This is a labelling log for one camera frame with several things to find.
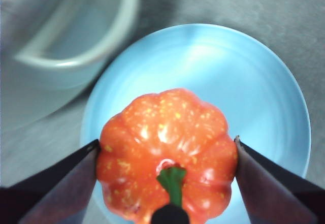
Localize orange toy pumpkin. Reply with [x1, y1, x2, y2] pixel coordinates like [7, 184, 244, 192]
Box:
[95, 87, 239, 224]

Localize blue round plate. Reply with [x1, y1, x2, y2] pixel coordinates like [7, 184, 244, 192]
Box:
[80, 23, 312, 224]

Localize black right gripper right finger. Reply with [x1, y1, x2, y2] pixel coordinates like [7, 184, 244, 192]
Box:
[234, 135, 325, 224]

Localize pale green electric steamer pot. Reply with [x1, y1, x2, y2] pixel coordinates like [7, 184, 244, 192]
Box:
[0, 0, 141, 135]

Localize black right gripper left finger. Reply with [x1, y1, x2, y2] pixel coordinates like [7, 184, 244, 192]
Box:
[0, 139, 101, 224]

